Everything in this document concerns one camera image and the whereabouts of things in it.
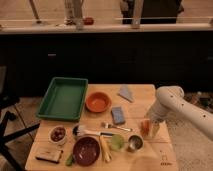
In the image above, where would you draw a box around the wooden block box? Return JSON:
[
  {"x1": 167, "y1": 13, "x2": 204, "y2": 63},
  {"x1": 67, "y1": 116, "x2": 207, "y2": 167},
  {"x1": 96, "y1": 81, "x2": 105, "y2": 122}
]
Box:
[{"x1": 35, "y1": 147, "x2": 63, "y2": 163}]

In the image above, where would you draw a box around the green plastic cup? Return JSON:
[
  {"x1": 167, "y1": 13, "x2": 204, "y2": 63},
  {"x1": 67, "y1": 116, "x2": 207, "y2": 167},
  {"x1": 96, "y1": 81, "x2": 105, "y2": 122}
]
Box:
[{"x1": 110, "y1": 134, "x2": 124, "y2": 151}]

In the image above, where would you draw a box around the white bowl with dark food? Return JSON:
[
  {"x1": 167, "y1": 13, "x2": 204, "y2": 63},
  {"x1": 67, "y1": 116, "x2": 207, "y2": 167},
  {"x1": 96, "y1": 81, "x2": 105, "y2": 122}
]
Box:
[{"x1": 49, "y1": 126, "x2": 66, "y2": 145}]

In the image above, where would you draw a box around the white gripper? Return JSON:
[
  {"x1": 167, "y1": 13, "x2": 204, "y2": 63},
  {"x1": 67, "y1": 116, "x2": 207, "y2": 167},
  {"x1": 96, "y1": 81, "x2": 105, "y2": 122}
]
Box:
[{"x1": 140, "y1": 102, "x2": 167, "y2": 138}]

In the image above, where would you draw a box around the red object on counter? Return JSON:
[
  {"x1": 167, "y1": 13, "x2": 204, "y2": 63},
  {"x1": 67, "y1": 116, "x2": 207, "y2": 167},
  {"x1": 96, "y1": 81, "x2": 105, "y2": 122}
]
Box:
[{"x1": 83, "y1": 17, "x2": 94, "y2": 25}]

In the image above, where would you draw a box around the green plastic tray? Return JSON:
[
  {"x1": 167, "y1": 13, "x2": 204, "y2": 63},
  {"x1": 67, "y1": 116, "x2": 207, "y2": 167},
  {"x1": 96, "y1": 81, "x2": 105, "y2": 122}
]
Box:
[{"x1": 37, "y1": 77, "x2": 88, "y2": 122}]

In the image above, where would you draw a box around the silver fork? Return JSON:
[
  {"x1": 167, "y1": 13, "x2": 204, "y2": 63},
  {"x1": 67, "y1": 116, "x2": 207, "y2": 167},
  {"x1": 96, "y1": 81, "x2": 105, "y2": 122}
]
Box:
[{"x1": 101, "y1": 122, "x2": 133, "y2": 132}]

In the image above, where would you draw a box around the green vegetable piece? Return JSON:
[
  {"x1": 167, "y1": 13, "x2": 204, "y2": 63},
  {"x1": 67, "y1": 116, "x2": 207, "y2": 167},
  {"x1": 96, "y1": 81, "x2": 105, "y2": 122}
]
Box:
[{"x1": 65, "y1": 154, "x2": 74, "y2": 166}]

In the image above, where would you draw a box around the orange red bowl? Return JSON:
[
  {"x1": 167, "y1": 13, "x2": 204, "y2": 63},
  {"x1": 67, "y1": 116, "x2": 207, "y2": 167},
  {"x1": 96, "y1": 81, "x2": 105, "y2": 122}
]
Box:
[{"x1": 85, "y1": 92, "x2": 111, "y2": 113}]

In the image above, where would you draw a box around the blue sponge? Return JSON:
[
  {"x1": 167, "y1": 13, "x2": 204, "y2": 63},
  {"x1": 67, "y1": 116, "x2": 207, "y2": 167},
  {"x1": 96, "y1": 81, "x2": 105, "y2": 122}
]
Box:
[{"x1": 111, "y1": 107, "x2": 125, "y2": 124}]

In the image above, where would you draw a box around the grey folded cloth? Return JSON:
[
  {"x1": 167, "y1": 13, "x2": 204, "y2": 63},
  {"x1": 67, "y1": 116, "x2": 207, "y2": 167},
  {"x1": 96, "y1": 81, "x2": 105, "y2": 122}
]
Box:
[{"x1": 118, "y1": 84, "x2": 134, "y2": 102}]

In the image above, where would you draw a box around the metal cup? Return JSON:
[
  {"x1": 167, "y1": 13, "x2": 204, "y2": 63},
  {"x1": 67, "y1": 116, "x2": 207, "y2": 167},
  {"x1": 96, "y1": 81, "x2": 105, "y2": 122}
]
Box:
[{"x1": 127, "y1": 135, "x2": 143, "y2": 152}]

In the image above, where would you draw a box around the black chair frame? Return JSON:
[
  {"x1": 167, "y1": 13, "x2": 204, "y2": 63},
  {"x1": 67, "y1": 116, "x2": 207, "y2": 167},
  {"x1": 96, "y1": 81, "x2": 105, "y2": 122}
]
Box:
[{"x1": 0, "y1": 65, "x2": 41, "y2": 171}]

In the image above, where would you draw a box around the dark purple bowl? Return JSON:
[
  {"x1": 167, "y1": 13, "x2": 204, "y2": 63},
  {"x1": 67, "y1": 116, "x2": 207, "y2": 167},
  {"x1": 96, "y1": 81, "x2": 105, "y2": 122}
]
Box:
[{"x1": 73, "y1": 137, "x2": 100, "y2": 166}]

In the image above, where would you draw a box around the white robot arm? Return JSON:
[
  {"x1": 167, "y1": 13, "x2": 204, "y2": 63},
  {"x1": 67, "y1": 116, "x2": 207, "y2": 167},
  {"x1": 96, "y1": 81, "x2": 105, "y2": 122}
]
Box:
[{"x1": 145, "y1": 86, "x2": 213, "y2": 141}]

